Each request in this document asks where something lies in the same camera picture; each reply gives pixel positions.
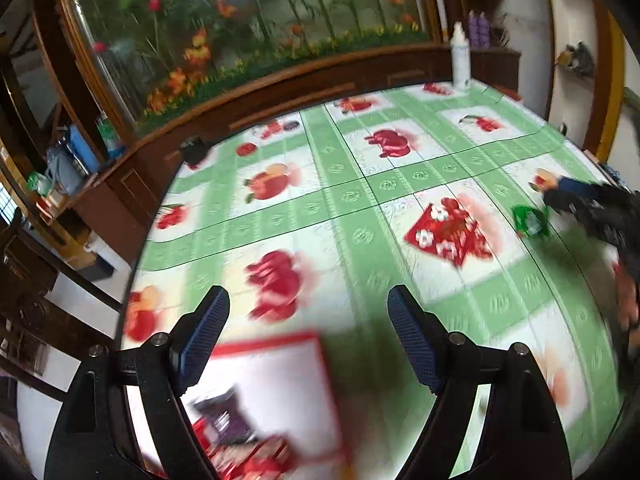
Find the green snack packet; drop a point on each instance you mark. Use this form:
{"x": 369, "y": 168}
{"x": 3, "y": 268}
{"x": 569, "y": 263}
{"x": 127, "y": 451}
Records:
{"x": 531, "y": 222}

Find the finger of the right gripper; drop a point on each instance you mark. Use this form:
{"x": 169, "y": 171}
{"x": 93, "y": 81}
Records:
{"x": 574, "y": 196}

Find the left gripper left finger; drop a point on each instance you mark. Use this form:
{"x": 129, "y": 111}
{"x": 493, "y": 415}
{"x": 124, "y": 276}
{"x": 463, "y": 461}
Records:
{"x": 93, "y": 437}

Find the white spray bottle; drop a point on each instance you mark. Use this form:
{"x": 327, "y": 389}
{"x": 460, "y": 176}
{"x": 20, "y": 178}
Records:
{"x": 460, "y": 58}

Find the green fruit pattern tablecloth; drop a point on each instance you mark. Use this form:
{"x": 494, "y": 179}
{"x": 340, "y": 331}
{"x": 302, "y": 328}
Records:
{"x": 302, "y": 220}

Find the small black table device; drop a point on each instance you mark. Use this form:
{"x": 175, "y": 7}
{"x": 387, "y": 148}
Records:
{"x": 194, "y": 150}

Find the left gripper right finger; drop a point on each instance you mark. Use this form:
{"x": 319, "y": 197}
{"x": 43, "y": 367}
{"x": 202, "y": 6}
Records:
{"x": 522, "y": 436}

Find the dark wooden chair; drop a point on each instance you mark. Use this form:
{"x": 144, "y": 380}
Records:
{"x": 28, "y": 315}

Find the red white gift box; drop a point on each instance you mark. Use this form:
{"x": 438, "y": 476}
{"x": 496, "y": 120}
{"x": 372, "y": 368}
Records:
{"x": 285, "y": 392}

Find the purple bottles pair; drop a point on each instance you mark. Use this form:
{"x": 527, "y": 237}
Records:
{"x": 479, "y": 30}

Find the red flower snack packet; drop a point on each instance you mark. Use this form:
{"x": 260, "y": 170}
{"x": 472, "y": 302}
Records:
{"x": 447, "y": 231}

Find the dark purple snack packet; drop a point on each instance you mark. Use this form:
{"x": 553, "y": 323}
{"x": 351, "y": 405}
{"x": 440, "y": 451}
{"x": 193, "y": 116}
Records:
{"x": 224, "y": 415}

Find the floral glass cabinet panel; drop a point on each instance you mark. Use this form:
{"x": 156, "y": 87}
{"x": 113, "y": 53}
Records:
{"x": 158, "y": 59}

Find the operator hand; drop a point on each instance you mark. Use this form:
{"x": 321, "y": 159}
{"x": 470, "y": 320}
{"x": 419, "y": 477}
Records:
{"x": 627, "y": 311}

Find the dark red snack packet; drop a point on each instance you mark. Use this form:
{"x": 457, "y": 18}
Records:
{"x": 269, "y": 458}

